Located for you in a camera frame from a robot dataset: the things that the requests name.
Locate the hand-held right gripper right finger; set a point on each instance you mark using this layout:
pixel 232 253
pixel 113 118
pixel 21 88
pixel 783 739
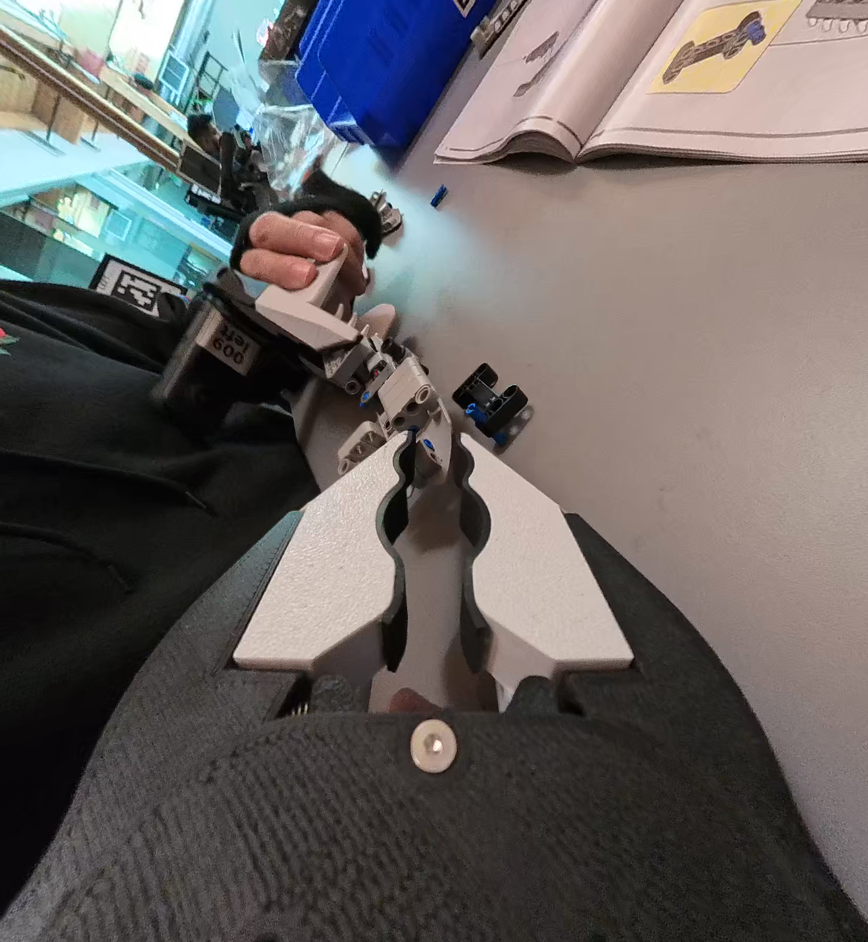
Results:
pixel 552 589

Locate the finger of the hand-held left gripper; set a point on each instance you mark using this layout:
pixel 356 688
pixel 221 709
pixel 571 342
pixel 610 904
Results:
pixel 309 320

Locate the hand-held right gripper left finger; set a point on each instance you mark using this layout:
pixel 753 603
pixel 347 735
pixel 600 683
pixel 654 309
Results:
pixel 324 589

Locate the grey toy brick shark head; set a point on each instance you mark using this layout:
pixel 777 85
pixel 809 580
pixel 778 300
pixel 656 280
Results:
pixel 404 390

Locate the blue toy brick pin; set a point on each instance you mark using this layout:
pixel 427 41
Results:
pixel 479 413
pixel 440 196

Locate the black toy brick frame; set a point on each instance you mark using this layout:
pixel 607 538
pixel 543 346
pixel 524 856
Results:
pixel 489 390

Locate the person's left hand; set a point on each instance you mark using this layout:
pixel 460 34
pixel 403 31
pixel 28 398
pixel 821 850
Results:
pixel 294 246

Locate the black white marker board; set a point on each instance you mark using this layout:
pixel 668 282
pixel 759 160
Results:
pixel 136 283

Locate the small grey toy brick assembly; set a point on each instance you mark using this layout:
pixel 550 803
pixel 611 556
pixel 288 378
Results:
pixel 390 215

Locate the clear plastic bag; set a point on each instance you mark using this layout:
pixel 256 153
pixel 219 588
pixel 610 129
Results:
pixel 287 125

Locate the blue storage bin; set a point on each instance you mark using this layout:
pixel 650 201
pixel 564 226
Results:
pixel 375 66

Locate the black grey toy brick chassis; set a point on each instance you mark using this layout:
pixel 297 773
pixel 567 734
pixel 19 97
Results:
pixel 496 26

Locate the toy brick instruction booklet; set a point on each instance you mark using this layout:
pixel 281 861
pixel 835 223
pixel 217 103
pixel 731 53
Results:
pixel 772 110

